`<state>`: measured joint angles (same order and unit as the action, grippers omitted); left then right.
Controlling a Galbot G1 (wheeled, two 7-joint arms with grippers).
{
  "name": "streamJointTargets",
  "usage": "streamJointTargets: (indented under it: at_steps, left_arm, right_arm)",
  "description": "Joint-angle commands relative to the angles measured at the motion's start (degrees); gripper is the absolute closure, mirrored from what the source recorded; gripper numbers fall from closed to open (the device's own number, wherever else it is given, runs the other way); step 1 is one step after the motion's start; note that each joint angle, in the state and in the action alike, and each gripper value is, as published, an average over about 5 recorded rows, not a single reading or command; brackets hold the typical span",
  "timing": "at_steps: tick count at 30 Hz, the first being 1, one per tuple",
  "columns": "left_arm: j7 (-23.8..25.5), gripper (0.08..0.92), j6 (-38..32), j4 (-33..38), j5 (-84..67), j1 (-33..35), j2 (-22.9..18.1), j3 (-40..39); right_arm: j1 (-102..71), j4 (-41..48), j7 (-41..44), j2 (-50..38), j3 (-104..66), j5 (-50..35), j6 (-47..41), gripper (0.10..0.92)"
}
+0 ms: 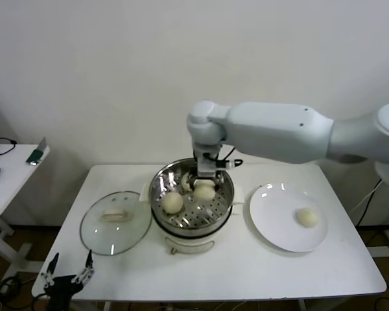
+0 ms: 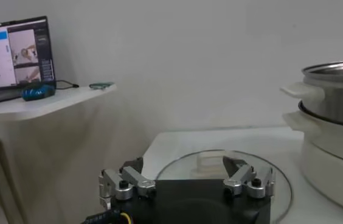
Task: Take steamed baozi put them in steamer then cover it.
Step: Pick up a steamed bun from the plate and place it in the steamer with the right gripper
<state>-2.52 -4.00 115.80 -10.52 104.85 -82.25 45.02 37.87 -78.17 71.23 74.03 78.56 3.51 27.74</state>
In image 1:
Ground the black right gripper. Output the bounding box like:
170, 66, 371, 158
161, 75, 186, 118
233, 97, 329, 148
186, 168, 224, 192

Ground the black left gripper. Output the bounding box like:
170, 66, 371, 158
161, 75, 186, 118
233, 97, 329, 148
40, 249, 96, 311

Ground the white steamed baozi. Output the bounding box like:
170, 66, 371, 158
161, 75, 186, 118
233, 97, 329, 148
162, 192, 184, 214
180, 171, 195, 191
193, 185, 216, 203
294, 207, 320, 229

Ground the round glass pot lid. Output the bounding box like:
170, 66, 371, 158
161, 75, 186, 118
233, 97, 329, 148
79, 190, 152, 257

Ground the stainless steel steamer basket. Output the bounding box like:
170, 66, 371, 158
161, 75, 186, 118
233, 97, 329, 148
148, 157, 235, 229

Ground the white electric cooker pot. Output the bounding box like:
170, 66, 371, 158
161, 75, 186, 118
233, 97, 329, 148
139, 183, 244, 257

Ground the white round plate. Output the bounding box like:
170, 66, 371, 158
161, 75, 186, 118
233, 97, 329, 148
248, 183, 329, 253

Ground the white side table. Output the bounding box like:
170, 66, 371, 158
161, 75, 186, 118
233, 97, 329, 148
0, 144, 51, 270

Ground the green and silver card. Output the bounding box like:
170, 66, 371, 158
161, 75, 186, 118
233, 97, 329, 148
26, 137, 50, 167

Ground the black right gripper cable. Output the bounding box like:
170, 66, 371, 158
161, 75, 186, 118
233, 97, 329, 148
210, 145, 244, 169

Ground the black laptop cable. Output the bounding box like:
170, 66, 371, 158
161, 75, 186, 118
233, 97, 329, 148
0, 138, 18, 158

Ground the white wall cable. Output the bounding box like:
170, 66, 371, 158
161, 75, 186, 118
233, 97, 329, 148
349, 178, 384, 213

